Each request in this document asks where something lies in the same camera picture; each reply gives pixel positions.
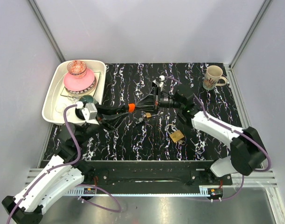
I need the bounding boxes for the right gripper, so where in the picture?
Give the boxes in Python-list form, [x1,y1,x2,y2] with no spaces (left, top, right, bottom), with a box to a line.
[134,86,183,115]

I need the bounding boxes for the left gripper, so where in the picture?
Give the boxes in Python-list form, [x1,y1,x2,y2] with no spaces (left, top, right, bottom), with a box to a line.
[78,104,131,144]

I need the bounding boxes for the orange black padlock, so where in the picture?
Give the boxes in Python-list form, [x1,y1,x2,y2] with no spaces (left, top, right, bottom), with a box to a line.
[128,104,135,113]

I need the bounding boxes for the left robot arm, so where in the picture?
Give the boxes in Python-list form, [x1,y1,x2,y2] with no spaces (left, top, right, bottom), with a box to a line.
[2,101,135,224]

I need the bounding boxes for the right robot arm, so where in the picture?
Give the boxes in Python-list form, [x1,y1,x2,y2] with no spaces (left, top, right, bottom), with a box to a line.
[135,86,271,185]

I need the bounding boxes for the small brass padlock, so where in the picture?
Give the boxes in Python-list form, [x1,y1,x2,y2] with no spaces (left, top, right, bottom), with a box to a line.
[145,112,156,119]

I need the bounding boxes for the green ceramic cup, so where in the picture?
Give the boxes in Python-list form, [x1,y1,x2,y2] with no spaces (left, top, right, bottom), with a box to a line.
[79,95,97,104]

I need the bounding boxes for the patterned plate stack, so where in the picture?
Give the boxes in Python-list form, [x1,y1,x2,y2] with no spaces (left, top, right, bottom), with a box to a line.
[60,72,101,97]

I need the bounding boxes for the large brass padlock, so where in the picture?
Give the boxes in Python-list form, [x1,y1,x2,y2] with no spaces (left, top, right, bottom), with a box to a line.
[165,124,185,143]

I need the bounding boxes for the pink upturned bowl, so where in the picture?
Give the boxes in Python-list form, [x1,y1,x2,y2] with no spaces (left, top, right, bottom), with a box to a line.
[63,69,95,91]

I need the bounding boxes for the clear drinking glass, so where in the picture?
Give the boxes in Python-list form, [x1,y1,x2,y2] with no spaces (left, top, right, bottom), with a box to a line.
[55,103,67,115]

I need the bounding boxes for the red patterned small bowl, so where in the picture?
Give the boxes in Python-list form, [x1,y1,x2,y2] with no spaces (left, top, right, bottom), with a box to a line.
[67,60,87,77]

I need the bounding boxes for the white plastic tray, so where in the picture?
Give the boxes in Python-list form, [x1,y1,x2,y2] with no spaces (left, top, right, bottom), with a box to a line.
[42,59,106,125]

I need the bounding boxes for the cream seashell mug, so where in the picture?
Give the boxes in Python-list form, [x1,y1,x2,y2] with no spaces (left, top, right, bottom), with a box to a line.
[202,65,228,91]

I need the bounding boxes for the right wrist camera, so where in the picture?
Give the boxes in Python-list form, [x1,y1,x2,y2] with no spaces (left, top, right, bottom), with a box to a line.
[152,75,165,91]

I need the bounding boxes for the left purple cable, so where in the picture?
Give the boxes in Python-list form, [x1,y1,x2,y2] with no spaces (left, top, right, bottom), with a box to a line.
[6,104,83,224]

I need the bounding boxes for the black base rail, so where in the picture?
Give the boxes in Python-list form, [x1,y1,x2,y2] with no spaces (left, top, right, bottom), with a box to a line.
[87,161,233,196]

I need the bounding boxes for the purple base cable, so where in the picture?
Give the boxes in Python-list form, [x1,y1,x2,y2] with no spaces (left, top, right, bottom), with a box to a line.
[78,180,123,213]

